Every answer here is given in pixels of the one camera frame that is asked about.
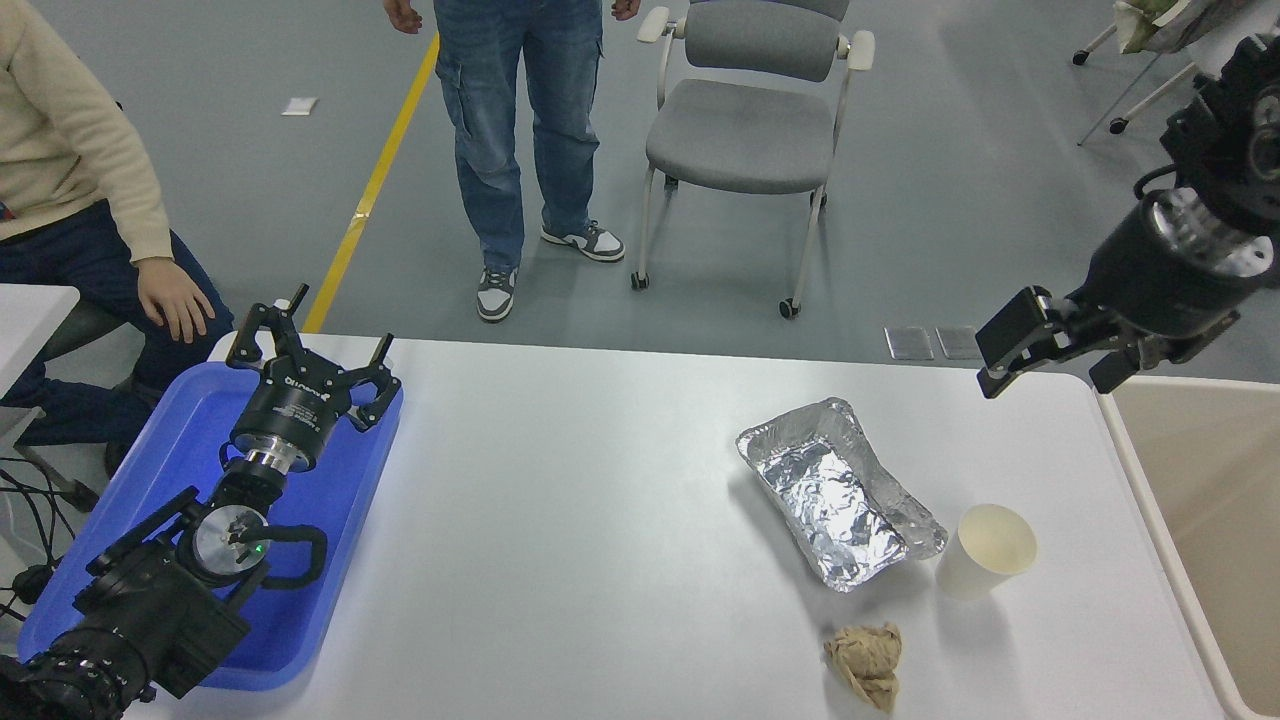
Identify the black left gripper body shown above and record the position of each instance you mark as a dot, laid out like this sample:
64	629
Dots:
290	420

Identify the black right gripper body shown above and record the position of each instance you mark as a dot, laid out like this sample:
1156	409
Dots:
1150	280

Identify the white paper cup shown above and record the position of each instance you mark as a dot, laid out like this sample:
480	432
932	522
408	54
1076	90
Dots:
985	550

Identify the person's hand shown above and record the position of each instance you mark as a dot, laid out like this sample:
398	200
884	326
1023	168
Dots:
624	8
175	300
404	14

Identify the metal floor plate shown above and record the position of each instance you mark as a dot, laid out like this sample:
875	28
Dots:
909	343
958	343

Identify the blue plastic tray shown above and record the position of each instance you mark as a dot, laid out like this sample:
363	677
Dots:
340	500

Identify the large pale bin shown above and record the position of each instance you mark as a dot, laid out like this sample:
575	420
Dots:
1210	500

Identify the white wheeled chair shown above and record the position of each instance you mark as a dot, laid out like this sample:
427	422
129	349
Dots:
1150	90

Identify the white paper scrap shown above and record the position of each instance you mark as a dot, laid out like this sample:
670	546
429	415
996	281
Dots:
299	106

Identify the crumpled foil tray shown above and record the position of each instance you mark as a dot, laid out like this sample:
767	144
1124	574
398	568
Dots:
835	500

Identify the pale bag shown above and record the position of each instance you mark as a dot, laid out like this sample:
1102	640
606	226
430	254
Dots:
1150	20

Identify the small white table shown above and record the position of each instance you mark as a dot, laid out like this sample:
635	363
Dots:
30	320

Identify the person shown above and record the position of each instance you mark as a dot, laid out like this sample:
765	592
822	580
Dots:
500	120
60	150

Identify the grey wheeled office chair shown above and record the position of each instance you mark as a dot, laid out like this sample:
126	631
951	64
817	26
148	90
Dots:
745	135

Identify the crumpled tan paper ball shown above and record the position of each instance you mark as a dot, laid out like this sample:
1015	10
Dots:
865	660

